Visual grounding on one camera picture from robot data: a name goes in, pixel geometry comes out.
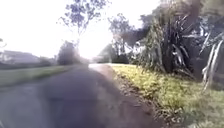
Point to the building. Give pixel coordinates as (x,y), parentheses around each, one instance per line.
(18,57)

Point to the tall thin tree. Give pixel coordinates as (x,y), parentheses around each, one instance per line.
(80,16)

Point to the grey asphalt path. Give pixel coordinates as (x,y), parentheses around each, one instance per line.
(73,100)

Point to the grass verge with leaves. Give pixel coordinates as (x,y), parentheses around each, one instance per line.
(166,86)

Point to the dark round bush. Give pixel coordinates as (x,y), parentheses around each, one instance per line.
(67,53)

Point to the dark trees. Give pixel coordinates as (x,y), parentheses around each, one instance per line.
(115,46)

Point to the large flax bushes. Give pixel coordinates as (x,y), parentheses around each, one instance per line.
(180,43)

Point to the green grass strip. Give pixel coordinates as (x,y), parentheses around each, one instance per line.
(26,74)

